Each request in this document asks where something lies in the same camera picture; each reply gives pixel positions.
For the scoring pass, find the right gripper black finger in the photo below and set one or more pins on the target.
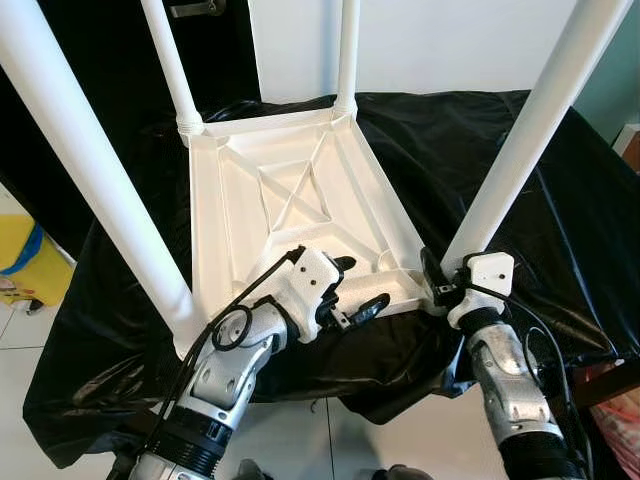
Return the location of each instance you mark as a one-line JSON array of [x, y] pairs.
[[432, 268]]

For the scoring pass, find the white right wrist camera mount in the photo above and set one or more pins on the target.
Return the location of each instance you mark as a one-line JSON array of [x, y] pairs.
[[490, 270]]

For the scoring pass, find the yellow box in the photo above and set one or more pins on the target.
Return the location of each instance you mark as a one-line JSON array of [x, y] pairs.
[[30, 270]]

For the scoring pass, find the black plastic sheet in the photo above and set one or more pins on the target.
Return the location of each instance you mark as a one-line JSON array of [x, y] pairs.
[[580, 230]]

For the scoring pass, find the brown wooden cabinet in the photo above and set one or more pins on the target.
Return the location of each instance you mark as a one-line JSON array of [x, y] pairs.
[[630, 150]]

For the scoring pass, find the robot left leg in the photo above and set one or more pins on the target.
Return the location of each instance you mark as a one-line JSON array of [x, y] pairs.
[[250, 471]]

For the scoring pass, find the robot right leg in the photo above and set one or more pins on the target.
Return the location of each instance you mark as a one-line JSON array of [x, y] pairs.
[[400, 473]]

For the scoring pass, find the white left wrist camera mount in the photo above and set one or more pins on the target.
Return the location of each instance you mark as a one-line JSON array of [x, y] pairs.
[[310, 275]]

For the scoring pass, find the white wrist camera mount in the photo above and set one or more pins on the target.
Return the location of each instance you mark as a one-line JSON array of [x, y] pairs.
[[490, 270], [310, 275]]

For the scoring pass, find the dark brown wooden plank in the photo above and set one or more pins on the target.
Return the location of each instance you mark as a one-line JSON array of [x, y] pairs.
[[605, 385]]

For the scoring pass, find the robot leg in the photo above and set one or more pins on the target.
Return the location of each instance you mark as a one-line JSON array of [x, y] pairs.
[[250, 471], [400, 473]]

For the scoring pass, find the white plastic table leg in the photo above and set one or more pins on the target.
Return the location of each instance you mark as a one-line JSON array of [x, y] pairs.
[[170, 70], [85, 160], [535, 120], [348, 55]]

